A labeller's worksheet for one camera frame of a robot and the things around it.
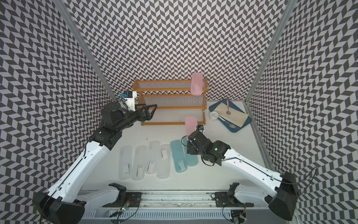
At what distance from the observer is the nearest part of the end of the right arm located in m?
0.51

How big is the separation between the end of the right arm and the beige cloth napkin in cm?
53

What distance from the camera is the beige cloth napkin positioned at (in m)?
1.09
